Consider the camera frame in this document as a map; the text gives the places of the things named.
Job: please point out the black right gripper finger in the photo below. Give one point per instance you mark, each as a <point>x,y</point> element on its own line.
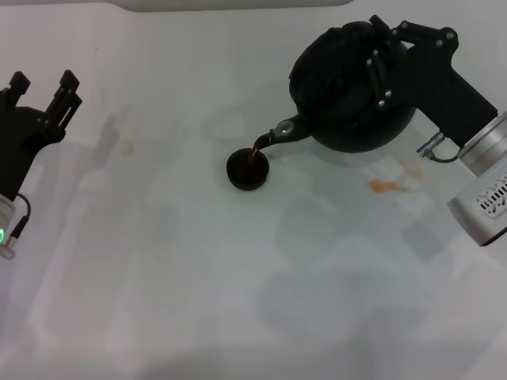
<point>428,33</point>
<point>379,79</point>

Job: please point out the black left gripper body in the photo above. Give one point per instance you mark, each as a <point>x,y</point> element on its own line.
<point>17,146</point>

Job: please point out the small black teacup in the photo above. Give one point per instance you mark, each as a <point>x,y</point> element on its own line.
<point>242,178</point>

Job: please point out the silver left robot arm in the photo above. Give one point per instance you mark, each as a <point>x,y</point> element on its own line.
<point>5,221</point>

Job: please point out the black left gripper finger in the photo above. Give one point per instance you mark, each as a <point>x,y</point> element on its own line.
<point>69,81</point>
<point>20,82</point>

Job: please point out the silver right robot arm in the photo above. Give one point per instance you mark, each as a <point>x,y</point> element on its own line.
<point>485,186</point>

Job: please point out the black round teapot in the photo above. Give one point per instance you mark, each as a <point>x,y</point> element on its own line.
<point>336,107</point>

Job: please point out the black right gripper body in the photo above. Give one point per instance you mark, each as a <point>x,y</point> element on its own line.
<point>439,87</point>

